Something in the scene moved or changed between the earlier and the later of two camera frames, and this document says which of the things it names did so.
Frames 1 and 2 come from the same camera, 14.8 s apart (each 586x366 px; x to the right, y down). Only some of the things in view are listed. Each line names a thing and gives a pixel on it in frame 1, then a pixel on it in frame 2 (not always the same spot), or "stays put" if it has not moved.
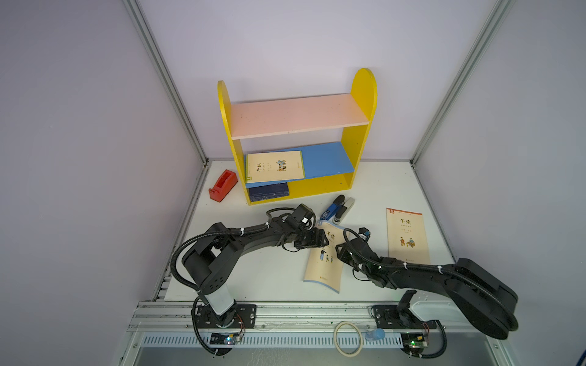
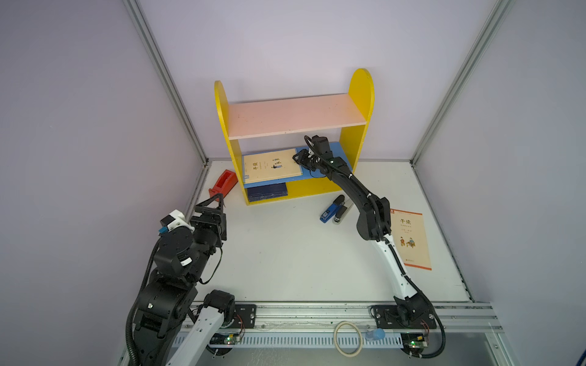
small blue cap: x=375 y=335 stays put
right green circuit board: x=413 y=342 stays put
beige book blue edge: x=323 y=264 -> x=271 y=166
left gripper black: x=316 y=240 -> x=212 y=219
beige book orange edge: x=407 y=236 stays put
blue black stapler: x=337 y=208 stays put
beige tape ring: x=342 y=353 stays put
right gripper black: x=344 y=255 -> x=302 y=157
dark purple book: x=268 y=191 stays put
